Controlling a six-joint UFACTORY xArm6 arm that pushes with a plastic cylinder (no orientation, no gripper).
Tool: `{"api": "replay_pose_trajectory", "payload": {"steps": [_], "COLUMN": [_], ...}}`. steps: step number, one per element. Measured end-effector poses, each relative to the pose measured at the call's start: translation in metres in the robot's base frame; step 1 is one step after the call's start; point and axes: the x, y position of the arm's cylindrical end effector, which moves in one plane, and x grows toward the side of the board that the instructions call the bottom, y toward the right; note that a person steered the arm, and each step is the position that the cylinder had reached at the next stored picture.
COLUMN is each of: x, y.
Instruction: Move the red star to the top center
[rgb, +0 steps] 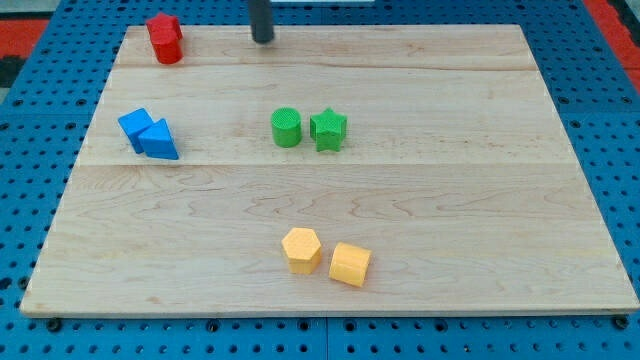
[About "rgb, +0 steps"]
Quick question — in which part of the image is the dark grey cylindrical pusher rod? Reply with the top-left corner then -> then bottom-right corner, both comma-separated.
248,0 -> 275,44

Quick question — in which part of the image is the green star block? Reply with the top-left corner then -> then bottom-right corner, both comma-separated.
310,108 -> 348,152

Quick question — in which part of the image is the red cylinder block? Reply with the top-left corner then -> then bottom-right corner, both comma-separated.
150,30 -> 183,65

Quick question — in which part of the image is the green cylinder block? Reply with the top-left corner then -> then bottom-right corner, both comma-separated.
271,107 -> 302,148

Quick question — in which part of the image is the blue triangular prism block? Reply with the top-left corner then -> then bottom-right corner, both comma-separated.
138,119 -> 179,160

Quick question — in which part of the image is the blue cube block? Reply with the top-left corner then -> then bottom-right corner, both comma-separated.
118,108 -> 154,154

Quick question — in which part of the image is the light wooden board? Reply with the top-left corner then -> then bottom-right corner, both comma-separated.
20,25 -> 639,318

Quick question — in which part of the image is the yellow hexagon block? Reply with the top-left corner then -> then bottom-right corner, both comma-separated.
281,228 -> 322,275

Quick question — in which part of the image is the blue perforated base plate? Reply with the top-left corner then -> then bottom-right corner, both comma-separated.
1,1 -> 639,359

